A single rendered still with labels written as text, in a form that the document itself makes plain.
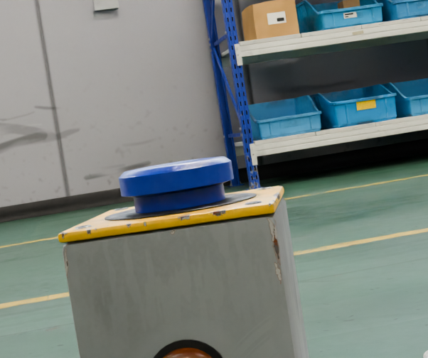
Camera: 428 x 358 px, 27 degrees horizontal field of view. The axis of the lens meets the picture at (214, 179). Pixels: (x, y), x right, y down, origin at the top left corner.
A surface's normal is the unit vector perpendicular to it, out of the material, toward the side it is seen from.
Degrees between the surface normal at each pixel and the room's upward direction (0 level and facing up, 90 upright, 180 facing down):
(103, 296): 90
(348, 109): 94
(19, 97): 90
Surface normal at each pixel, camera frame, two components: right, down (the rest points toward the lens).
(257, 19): 0.13, 0.00
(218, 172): 0.75, -0.08
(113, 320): -0.12, 0.07
